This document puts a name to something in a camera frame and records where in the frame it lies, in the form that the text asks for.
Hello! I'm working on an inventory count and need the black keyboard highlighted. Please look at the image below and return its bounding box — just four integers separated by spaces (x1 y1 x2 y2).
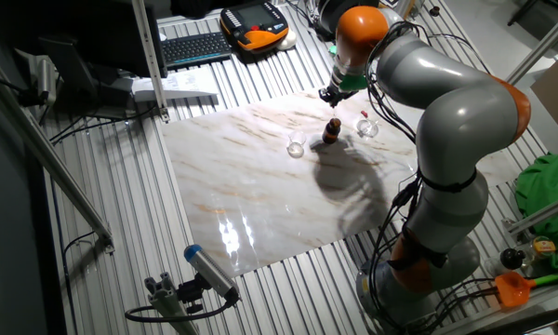
160 31 233 71

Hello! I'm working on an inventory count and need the brown glass bottle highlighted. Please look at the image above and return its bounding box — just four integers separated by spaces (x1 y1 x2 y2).
321 117 343 145

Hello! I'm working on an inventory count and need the jar with yellow lid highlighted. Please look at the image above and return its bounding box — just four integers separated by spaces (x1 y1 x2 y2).
529 235 558 260

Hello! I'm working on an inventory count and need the black camera clamp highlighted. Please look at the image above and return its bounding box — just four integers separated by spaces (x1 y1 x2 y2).
176 274 210 315

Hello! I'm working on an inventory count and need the short aluminium profile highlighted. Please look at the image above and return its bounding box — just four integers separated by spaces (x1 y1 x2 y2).
143 272 201 335

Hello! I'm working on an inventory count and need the clear glass beaker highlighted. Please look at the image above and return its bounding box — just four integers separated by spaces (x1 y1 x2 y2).
355 114 380 140
286 129 308 159

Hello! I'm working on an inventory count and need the black cable bundle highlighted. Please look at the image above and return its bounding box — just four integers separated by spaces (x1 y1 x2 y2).
365 20 498 335

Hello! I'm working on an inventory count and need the orange funnel green handle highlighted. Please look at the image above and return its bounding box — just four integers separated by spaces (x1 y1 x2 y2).
494 270 558 308

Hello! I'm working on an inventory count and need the aluminium frame strut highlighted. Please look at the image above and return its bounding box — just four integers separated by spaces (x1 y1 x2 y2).
501 190 558 236
0 64 116 255

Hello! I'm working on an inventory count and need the silver camera blue cap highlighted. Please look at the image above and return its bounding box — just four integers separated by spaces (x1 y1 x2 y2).
183 244 241 303

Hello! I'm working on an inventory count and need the white round object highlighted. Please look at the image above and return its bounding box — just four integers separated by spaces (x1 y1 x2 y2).
276 30 299 51

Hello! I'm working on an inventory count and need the orange black teach pendant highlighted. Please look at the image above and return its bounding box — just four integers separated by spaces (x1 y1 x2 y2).
219 1 291 53

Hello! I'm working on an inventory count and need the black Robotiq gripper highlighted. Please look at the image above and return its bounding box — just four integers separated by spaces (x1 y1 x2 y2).
318 83 358 110

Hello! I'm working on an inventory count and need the black camera cable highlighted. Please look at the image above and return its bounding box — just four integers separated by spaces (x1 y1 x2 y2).
124 296 241 324

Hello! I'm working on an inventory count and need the aluminium frame post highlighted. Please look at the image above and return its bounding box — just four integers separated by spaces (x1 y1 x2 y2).
505 2 558 87
130 0 171 123

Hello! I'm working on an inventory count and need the white paper sheet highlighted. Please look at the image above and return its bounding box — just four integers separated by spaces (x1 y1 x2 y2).
130 67 219 103

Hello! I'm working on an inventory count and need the black monitor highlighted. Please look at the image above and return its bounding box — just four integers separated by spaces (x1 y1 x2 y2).
72 0 168 79

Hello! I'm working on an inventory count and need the clear bottle black cap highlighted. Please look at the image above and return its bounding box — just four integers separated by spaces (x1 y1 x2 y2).
484 248 526 278

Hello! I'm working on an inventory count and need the marble pattern sheet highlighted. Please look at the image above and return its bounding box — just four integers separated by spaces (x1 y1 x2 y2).
161 76 520 279

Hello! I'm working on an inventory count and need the black monitor stand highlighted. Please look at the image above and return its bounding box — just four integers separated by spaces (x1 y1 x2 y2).
39 35 136 120

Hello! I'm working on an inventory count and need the black filament spool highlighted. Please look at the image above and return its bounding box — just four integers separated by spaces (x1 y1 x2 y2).
316 0 350 43

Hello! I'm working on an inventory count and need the green cloth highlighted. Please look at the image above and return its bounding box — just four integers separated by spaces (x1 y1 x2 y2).
513 153 558 274

